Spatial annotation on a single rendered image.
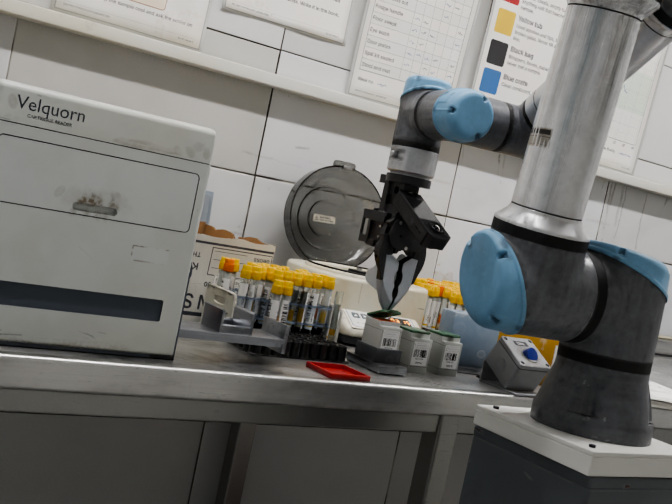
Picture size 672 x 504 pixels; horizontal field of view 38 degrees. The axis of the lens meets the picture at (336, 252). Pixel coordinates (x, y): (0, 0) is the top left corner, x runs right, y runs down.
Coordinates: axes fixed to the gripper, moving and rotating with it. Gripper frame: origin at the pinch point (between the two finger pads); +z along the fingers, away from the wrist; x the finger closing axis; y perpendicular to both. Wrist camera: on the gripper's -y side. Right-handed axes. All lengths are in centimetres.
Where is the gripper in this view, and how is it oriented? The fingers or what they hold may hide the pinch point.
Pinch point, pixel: (390, 304)
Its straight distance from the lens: 150.7
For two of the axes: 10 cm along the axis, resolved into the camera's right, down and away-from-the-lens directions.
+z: -2.0, 9.8, 0.5
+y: -5.4, -1.6, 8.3
